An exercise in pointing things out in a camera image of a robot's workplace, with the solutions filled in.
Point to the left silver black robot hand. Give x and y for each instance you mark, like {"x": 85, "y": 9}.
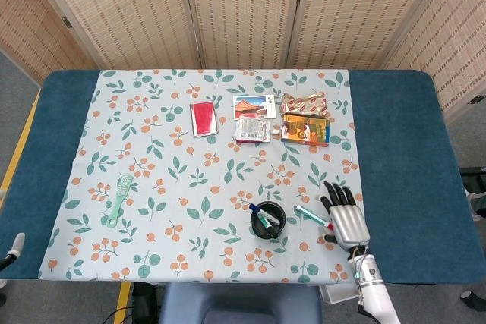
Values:
{"x": 17, "y": 244}

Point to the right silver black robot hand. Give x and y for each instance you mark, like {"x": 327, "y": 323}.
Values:
{"x": 349, "y": 225}

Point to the red capped marker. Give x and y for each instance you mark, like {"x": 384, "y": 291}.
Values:
{"x": 311, "y": 214}

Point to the green black-capped marker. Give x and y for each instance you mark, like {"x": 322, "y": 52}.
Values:
{"x": 269, "y": 227}

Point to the blue capped marker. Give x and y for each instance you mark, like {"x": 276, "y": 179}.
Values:
{"x": 262, "y": 212}

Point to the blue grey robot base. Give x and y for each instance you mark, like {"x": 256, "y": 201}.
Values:
{"x": 239, "y": 303}

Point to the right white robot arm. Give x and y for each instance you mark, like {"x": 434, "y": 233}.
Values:
{"x": 374, "y": 286}

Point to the black round cup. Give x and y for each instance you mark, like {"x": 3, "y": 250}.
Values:
{"x": 258, "y": 231}

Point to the white plastic box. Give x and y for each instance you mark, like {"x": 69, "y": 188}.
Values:
{"x": 338, "y": 295}

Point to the orange blue cardboard box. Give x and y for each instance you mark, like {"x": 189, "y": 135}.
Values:
{"x": 305, "y": 130}

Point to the light green hairbrush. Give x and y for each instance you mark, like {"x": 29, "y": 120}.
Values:
{"x": 123, "y": 189}

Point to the crumpled gold red wrapper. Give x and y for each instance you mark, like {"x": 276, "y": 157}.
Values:
{"x": 303, "y": 104}

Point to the white sneaker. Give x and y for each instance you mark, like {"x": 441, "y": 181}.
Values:
{"x": 478, "y": 204}

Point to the black stand base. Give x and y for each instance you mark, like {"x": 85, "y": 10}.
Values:
{"x": 474, "y": 174}

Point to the silver red snack pouch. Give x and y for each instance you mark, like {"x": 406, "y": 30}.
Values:
{"x": 251, "y": 130}

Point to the black round stand foot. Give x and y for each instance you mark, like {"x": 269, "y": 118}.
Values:
{"x": 470, "y": 298}

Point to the temple photo postcard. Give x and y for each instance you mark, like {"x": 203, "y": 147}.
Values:
{"x": 250, "y": 106}

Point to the floral leaf berry tablecloth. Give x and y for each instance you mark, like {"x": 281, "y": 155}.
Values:
{"x": 171, "y": 202}

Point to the red card wallet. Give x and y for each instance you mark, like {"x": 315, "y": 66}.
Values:
{"x": 204, "y": 118}

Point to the bamboo folding screen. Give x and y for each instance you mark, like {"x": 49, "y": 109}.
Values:
{"x": 243, "y": 13}

